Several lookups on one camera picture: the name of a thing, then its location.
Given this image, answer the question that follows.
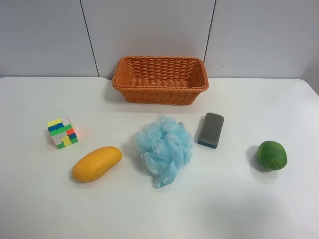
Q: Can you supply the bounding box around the green lemon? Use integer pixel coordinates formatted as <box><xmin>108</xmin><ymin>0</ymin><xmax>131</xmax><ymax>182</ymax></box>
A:
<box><xmin>257</xmin><ymin>141</ymin><xmax>288</xmax><ymax>171</ymax></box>

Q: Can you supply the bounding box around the orange woven basket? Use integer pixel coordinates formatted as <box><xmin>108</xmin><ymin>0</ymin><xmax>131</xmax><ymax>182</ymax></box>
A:
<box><xmin>112</xmin><ymin>56</ymin><xmax>209</xmax><ymax>106</ymax></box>

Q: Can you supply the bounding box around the blue mesh bath pouf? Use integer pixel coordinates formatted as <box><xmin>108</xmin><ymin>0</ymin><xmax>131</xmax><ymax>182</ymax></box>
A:
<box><xmin>133</xmin><ymin>116</ymin><xmax>193</xmax><ymax>188</ymax></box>

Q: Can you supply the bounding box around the grey blue whiteboard eraser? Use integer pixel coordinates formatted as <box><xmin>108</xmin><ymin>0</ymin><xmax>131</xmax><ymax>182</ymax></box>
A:
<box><xmin>197</xmin><ymin>113</ymin><xmax>224</xmax><ymax>149</ymax></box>

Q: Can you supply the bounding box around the yellow mango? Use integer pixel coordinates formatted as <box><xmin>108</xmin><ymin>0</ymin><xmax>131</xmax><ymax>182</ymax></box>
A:
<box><xmin>71</xmin><ymin>146</ymin><xmax>123</xmax><ymax>183</ymax></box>

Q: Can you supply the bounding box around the scrambled rubik's cube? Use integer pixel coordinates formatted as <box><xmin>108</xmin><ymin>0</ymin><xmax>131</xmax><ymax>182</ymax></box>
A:
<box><xmin>46</xmin><ymin>116</ymin><xmax>78</xmax><ymax>149</ymax></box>

